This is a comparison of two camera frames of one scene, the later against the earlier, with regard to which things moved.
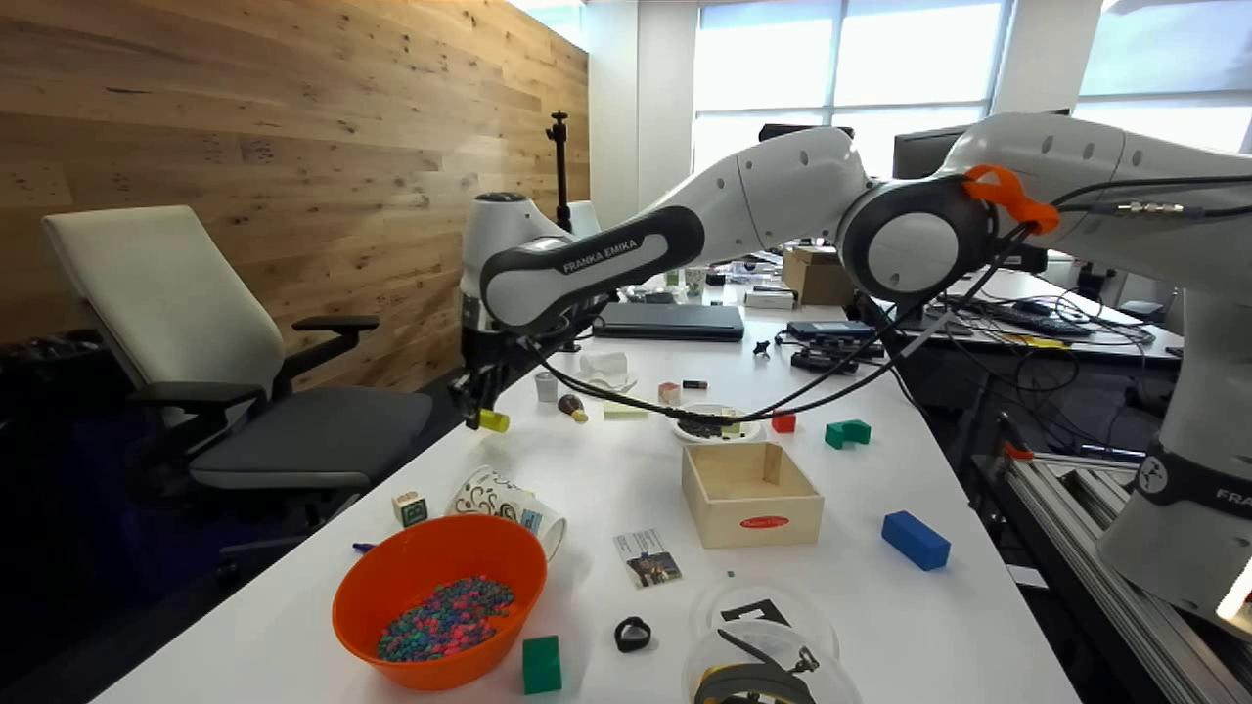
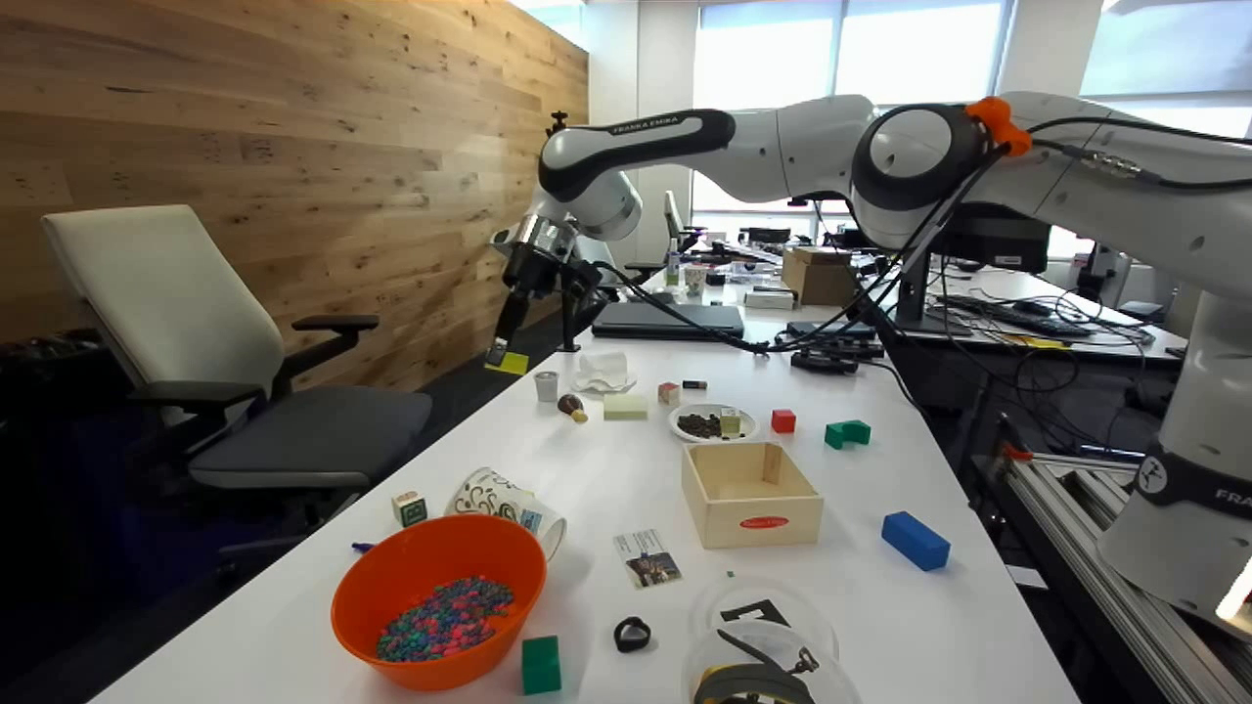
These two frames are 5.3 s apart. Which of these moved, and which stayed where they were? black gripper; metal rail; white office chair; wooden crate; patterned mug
Moved: black gripper
Stayed: metal rail; white office chair; patterned mug; wooden crate
